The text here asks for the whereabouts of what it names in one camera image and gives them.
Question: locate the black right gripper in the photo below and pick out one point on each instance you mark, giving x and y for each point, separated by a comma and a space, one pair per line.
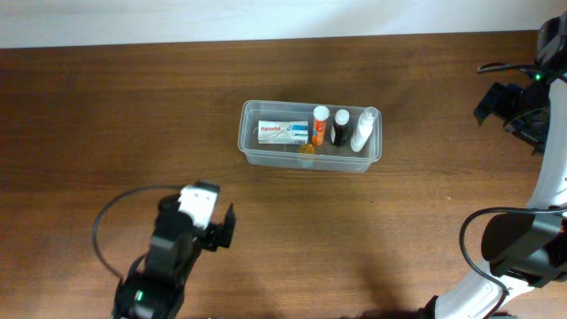
505, 106

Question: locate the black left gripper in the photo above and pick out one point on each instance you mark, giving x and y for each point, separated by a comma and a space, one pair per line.
213, 235

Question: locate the white Panadol medicine box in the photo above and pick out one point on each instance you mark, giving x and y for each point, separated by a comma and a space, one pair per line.
283, 132

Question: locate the small gold-lid jar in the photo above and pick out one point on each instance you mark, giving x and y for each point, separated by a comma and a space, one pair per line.
306, 155

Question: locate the orange effervescent tablet tube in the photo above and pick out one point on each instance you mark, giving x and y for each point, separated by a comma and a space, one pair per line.
321, 114

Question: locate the dark brown syrup bottle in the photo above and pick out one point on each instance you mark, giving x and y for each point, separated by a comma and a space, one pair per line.
339, 129

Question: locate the white calamine lotion bottle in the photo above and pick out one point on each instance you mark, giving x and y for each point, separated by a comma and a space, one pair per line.
363, 128

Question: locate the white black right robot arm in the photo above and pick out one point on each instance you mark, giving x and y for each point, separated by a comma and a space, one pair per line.
514, 250

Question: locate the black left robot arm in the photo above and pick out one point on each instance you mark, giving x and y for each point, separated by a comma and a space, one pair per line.
155, 285

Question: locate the clear plastic container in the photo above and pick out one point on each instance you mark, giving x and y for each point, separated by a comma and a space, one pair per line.
327, 156

